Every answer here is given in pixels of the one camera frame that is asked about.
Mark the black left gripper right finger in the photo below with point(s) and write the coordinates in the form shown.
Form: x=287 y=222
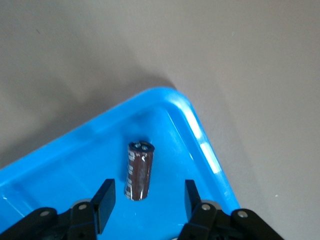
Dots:
x=193 y=202

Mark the blue plastic tray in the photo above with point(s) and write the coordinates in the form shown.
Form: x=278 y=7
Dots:
x=75 y=162

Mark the dark brown cylindrical capacitor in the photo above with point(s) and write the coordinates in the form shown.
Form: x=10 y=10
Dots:
x=140 y=172

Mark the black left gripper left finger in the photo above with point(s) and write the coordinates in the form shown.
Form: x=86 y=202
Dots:
x=105 y=200

